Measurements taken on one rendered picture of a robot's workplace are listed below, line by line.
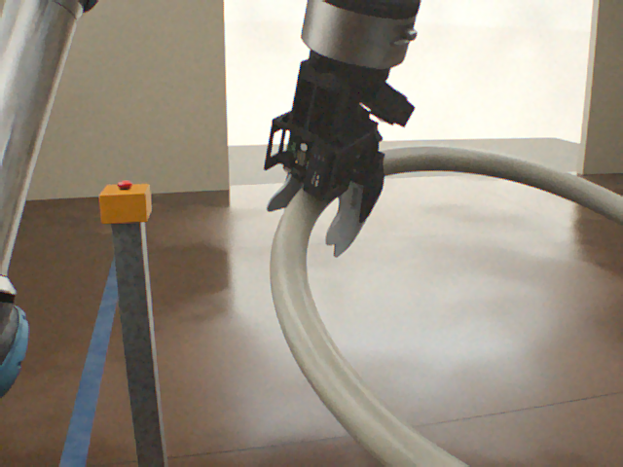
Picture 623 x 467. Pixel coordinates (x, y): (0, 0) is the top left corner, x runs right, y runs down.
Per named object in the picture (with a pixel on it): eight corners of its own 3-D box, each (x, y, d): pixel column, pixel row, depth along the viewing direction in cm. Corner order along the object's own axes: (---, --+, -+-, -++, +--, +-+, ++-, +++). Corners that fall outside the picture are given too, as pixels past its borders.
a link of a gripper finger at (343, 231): (310, 275, 60) (310, 191, 56) (341, 249, 64) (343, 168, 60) (337, 286, 59) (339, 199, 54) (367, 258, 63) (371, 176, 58)
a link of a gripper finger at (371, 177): (331, 215, 61) (332, 132, 57) (340, 208, 62) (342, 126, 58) (373, 228, 59) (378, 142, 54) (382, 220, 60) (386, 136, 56)
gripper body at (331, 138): (259, 174, 56) (280, 49, 49) (311, 145, 62) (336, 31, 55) (329, 211, 53) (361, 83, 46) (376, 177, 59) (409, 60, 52)
